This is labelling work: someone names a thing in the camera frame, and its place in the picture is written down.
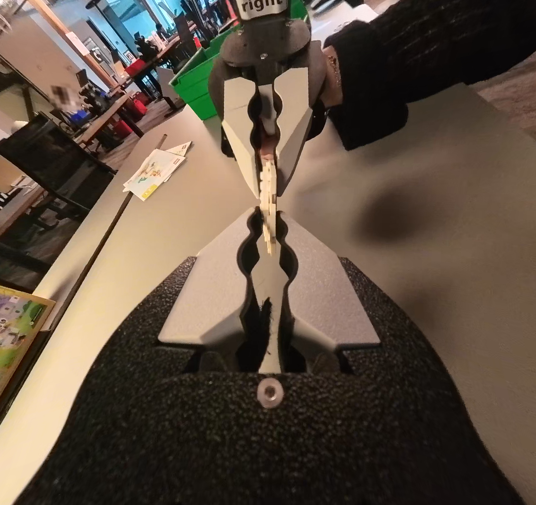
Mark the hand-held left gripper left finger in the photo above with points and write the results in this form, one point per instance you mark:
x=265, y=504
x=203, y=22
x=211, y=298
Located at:
x=201, y=299

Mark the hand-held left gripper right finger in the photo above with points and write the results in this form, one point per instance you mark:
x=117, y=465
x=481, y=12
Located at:
x=335, y=304

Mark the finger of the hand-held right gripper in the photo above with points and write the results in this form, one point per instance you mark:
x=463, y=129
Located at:
x=297, y=115
x=236, y=119

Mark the green plastic bin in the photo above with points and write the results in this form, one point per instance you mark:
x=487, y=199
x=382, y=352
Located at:
x=192, y=86

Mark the white toy brick plate assembly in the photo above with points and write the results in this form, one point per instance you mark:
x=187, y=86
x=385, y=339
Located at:
x=268, y=211

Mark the person's right forearm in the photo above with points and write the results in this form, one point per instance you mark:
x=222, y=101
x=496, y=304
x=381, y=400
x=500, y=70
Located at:
x=418, y=52

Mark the yellow toy set box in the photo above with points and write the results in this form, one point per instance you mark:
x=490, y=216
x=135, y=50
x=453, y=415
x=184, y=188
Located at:
x=21, y=333

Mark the person's right hand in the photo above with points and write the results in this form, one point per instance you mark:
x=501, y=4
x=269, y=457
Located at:
x=333, y=77

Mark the small white instruction leaflet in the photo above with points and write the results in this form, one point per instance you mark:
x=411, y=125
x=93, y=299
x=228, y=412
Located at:
x=180, y=148

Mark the white tilted board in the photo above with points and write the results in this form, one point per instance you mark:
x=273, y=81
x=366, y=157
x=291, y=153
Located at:
x=167, y=82

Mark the large white instruction booklet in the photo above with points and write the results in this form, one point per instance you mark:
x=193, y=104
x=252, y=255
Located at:
x=155, y=174

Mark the red storage bin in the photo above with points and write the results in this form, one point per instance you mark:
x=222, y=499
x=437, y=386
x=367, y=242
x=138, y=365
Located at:
x=135, y=68

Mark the black rod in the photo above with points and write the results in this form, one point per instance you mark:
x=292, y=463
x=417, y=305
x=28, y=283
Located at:
x=104, y=228

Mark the wooden table with black legs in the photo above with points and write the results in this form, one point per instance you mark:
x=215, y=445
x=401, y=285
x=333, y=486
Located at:
x=104, y=113

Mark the black floor lamp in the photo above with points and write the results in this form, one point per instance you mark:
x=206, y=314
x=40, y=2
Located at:
x=94, y=2

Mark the black mesh office chair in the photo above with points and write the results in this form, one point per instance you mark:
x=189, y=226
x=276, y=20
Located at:
x=50, y=157

